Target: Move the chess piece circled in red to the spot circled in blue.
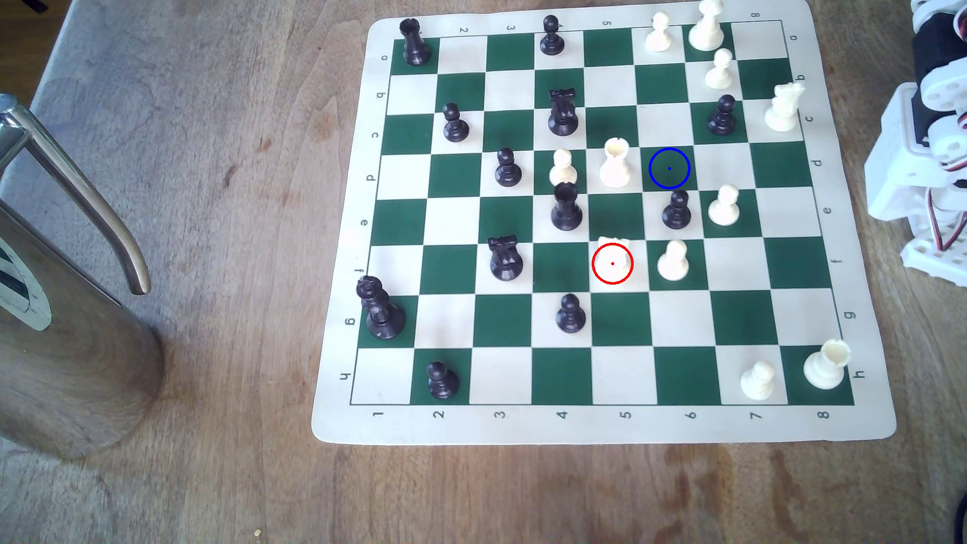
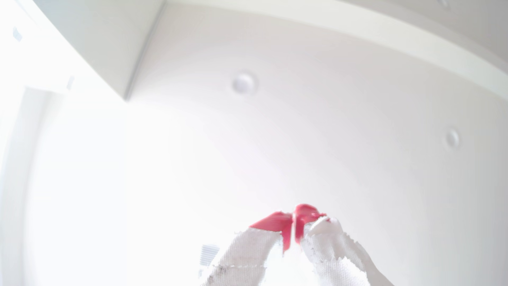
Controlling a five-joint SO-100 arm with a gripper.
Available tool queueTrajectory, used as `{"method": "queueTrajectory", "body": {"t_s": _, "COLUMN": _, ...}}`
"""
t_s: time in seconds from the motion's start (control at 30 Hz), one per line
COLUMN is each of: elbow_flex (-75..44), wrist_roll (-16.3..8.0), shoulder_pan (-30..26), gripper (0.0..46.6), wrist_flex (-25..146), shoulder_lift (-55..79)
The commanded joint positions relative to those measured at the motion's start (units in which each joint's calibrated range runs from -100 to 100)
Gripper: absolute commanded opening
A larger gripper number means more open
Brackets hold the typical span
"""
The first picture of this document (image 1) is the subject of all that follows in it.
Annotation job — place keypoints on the white chess king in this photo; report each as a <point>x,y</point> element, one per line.
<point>707,32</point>

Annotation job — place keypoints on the black chess pawn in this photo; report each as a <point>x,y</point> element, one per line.
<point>508,174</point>
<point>677,215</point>
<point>723,121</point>
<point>443,385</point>
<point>552,41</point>
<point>455,128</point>
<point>571,319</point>

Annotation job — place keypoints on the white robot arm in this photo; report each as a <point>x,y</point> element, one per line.
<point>899,174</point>

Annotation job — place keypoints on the green and white chess mat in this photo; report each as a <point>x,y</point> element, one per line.
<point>687,374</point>

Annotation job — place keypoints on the white chess pawn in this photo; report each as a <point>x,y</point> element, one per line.
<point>724,211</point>
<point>673,266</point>
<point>659,38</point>
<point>563,172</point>
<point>757,385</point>
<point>720,74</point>

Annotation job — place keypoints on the white chess rook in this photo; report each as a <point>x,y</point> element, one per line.
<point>616,170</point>
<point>825,370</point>

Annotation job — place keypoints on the black queen left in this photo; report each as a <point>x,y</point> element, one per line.
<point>384,317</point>

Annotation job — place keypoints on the black chess rook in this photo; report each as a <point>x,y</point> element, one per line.
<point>566,213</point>
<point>414,47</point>

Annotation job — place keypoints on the black chess knight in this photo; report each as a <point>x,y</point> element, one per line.
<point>563,117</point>
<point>505,263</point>

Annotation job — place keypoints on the small black object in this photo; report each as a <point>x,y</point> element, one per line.
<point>34,4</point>

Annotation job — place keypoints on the stainless steel pitcher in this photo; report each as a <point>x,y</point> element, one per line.
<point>68,363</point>

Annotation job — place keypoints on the white chess knight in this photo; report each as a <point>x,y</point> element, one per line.
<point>613,255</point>
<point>783,113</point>

